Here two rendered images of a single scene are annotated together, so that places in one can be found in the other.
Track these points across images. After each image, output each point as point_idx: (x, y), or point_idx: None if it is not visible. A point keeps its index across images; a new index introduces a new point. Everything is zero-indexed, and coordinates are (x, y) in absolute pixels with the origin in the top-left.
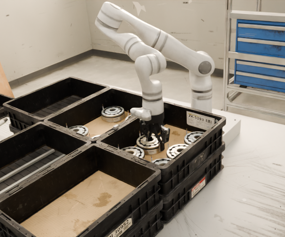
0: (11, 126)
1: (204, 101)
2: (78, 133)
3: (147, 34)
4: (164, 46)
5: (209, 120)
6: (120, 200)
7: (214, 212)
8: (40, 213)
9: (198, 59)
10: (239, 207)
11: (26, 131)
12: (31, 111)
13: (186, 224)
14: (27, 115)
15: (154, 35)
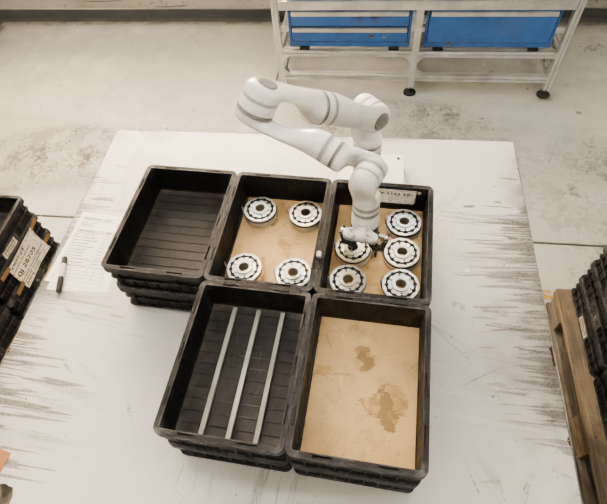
0: (125, 287)
1: None
2: (277, 284)
3: (316, 109)
4: (337, 117)
5: (409, 194)
6: (424, 371)
7: (450, 299)
8: (310, 411)
9: (375, 115)
10: (468, 283)
11: (198, 307)
12: (132, 247)
13: (433, 328)
14: (169, 276)
15: (325, 107)
